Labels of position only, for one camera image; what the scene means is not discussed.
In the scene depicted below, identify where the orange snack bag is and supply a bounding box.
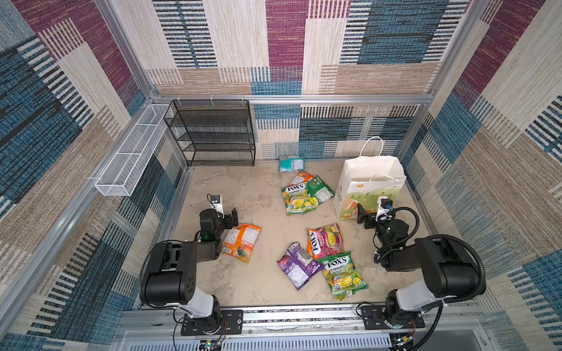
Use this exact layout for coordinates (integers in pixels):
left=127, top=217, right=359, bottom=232
left=222, top=224, right=262, bottom=263
left=289, top=171, right=315, bottom=186

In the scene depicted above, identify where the white illustrated paper bag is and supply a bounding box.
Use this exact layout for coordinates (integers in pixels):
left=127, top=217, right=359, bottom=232
left=334, top=152, right=406, bottom=219

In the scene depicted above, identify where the pink Fox's candy bag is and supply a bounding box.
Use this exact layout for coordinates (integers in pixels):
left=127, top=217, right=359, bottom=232
left=307, top=223, right=345, bottom=260

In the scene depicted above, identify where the green Fox's candy bag front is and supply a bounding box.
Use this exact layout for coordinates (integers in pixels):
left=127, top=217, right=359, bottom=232
left=317, top=252, right=369, bottom=301

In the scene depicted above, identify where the purple snack bag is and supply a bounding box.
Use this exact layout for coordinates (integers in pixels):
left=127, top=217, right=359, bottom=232
left=277, top=242, right=323, bottom=290

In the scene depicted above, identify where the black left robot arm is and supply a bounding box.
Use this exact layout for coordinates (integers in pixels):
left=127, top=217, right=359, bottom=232
left=140, top=209, right=243, bottom=336

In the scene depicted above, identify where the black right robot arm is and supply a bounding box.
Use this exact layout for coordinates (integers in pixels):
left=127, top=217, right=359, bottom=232
left=357, top=197, right=487, bottom=330

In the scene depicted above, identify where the green snack bag back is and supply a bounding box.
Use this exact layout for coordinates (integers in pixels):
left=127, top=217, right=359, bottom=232
left=306, top=176, right=335, bottom=203

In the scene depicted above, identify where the yellow Fox's candy bag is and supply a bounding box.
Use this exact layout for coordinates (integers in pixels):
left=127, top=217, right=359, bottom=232
left=282, top=183, right=320, bottom=216

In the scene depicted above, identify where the orange snack bag back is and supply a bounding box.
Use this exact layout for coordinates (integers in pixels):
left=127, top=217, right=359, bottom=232
left=289, top=171, right=315, bottom=186

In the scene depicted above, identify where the teal tissue pack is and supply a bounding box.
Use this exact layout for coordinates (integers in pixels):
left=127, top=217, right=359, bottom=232
left=279, top=156, right=306, bottom=173

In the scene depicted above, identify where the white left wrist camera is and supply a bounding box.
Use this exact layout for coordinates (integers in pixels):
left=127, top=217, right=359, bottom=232
left=207, top=194, right=224, bottom=216

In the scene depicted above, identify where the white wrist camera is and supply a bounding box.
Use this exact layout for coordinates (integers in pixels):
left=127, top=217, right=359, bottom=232
left=376, top=196, right=393, bottom=222
left=207, top=194, right=224, bottom=216

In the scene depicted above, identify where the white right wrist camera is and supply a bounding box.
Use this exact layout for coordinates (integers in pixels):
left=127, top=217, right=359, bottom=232
left=376, top=196, right=393, bottom=222

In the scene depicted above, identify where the black wire shelf rack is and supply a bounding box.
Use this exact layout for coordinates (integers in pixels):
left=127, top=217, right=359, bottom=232
left=164, top=99, right=256, bottom=167

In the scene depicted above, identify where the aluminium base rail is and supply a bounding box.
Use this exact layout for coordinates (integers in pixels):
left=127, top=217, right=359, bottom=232
left=109, top=302, right=497, bottom=351

